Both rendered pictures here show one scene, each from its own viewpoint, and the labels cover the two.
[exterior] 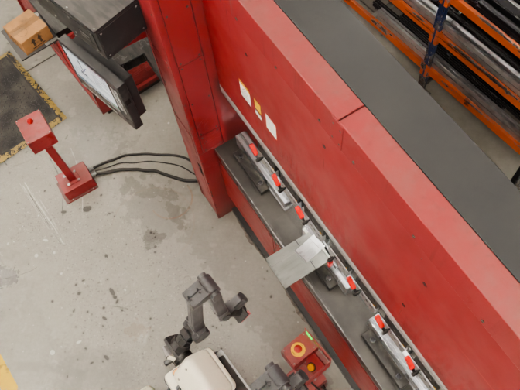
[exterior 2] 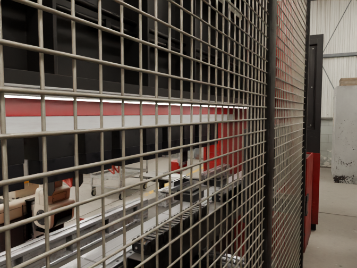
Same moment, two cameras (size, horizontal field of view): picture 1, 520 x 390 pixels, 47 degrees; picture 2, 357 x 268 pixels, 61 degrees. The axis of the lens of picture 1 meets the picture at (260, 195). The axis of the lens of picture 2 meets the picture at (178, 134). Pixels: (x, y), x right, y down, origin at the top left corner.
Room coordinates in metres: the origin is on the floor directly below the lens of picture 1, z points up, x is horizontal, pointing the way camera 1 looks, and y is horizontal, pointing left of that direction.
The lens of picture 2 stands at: (-0.08, -1.80, 1.41)
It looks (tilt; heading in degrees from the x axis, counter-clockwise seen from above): 4 degrees down; 54
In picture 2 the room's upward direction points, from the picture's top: straight up
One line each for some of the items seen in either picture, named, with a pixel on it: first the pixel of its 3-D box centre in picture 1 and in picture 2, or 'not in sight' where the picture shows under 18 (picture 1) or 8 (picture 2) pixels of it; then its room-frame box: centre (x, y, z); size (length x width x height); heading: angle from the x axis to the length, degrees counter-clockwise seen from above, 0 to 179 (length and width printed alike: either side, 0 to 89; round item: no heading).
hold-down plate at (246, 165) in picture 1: (251, 171); not in sight; (1.59, 0.03, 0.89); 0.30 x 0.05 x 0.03; 24
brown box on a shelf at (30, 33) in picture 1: (25, 29); not in sight; (2.71, 1.26, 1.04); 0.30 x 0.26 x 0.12; 29
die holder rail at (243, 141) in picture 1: (264, 169); (215, 174); (1.57, -0.04, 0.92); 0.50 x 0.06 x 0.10; 24
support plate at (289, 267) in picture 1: (297, 259); (163, 175); (1.00, -0.13, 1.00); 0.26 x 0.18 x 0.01; 114
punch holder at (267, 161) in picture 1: (273, 156); (209, 133); (1.45, -0.09, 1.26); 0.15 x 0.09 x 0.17; 24
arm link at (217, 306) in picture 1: (215, 299); not in sight; (0.74, 0.25, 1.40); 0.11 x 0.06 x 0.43; 29
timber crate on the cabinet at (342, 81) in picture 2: not in sight; (349, 82); (6.55, 1.23, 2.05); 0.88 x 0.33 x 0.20; 29
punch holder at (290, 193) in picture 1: (295, 186); (197, 135); (1.27, -0.18, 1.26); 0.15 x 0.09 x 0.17; 24
